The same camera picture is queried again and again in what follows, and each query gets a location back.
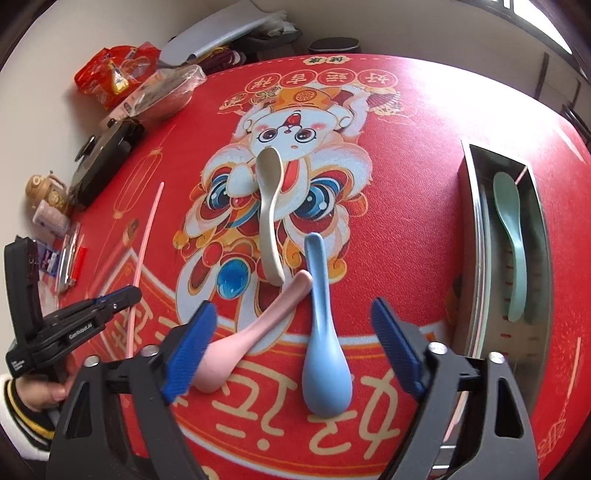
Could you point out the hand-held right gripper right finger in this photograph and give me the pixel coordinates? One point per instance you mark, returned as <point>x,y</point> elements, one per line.
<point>397,346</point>

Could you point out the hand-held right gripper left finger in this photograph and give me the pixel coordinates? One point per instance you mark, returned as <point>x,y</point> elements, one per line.
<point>191,355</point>

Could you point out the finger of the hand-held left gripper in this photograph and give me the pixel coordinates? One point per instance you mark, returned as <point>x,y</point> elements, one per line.
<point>120,297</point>

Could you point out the pink spoon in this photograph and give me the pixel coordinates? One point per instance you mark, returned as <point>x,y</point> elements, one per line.
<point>249,337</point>

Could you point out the blue spoon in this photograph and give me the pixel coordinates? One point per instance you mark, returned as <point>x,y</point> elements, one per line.
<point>325,378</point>

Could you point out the stainless steel utensil tray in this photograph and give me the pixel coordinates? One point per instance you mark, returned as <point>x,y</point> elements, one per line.
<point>475,254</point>

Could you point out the green spoon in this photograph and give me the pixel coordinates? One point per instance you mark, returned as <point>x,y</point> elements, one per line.
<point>505,194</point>

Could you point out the beige spoon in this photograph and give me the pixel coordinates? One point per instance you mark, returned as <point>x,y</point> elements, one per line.
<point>268,166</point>

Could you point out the person's left forearm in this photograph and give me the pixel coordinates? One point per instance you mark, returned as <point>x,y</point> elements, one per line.
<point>23,424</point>

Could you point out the person's left hand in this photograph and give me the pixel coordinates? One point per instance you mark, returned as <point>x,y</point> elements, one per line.
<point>41,394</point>

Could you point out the bundle of pens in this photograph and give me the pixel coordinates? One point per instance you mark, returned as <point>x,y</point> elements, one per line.
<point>68,258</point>

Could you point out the blue and white packet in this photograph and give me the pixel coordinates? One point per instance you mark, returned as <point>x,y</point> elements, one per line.
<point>49,257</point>

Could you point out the pink cup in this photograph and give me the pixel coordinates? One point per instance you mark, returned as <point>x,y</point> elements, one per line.
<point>51,219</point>

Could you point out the brown teapot figurine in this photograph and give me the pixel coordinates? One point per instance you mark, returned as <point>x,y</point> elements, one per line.
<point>44,189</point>

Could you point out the black pan with lid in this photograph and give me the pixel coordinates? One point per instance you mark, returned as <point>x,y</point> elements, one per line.
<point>104,161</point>

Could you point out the red printed table mat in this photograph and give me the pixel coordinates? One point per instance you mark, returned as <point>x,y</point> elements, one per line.
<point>415,207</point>

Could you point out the clear plastic bag bowl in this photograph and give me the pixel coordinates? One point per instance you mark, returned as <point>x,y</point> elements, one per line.
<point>161,97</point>

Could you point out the red snack bag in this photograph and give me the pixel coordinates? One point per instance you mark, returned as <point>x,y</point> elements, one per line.
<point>111,74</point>

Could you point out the dark red striped bag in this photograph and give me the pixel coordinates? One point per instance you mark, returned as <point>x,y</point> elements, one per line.
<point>221,59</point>

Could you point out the black round bin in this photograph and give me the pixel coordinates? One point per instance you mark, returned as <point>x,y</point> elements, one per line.
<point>334,46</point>

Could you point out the window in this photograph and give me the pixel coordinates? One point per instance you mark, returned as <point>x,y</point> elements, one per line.
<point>540,9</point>

